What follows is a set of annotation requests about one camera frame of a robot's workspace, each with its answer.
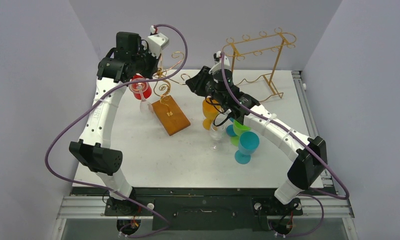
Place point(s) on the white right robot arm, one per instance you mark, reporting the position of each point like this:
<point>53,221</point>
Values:
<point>309,155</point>

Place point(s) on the gold rectangular wire glass rack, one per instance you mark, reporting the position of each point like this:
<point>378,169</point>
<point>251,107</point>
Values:
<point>264,49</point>

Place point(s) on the blue plastic goblet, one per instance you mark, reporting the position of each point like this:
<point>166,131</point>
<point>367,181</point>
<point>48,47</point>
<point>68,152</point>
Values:
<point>230,129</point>
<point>247,145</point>

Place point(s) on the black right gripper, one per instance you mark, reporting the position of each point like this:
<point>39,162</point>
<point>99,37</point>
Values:
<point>201,81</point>

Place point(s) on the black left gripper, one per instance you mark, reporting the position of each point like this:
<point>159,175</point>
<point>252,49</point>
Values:
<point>155,63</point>

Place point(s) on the green plastic goblet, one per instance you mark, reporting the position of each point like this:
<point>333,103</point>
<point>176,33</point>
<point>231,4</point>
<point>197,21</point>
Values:
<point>238,130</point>

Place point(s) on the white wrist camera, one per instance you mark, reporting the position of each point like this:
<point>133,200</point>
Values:
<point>156,42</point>
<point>220,62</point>

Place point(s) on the small clear wine glass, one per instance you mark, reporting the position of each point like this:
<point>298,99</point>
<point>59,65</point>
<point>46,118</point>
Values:
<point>217,133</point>

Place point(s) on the gold spiral rack wooden base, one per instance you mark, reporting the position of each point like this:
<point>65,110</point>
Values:
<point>166,108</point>

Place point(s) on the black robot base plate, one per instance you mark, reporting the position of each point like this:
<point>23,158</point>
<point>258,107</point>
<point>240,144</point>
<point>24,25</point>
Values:
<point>205,209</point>

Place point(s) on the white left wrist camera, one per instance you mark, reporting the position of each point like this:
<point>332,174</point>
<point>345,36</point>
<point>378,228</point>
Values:
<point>156,42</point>

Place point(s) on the orange plastic goblet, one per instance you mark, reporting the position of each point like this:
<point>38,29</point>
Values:
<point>210,110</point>

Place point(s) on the clear champagne flute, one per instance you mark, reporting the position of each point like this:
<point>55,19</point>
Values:
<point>145,106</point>

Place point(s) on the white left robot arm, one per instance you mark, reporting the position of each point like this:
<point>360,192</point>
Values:
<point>93,149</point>

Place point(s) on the red plastic goblet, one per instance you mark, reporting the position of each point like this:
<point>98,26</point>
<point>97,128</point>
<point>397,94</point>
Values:
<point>140,90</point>

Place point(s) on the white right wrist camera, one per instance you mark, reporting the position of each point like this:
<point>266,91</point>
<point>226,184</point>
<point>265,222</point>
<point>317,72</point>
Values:
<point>220,62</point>

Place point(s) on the blue plastic goblet front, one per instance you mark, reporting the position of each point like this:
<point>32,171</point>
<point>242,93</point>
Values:
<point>247,145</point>

